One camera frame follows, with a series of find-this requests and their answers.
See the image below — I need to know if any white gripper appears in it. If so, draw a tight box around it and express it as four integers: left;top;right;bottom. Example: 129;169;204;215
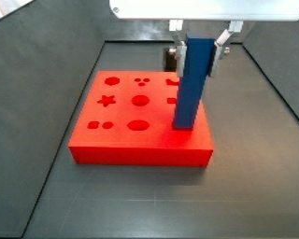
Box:
109;0;299;77

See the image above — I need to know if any black curved fixture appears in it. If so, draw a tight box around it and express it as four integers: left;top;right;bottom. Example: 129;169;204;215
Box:
163;49;177;72

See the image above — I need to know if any red board with shaped holes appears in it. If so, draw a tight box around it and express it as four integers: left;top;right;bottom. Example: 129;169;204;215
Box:
68;71;213;167

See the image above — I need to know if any blue rectangular block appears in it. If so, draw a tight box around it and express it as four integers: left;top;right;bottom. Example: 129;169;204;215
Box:
173;33;215;129

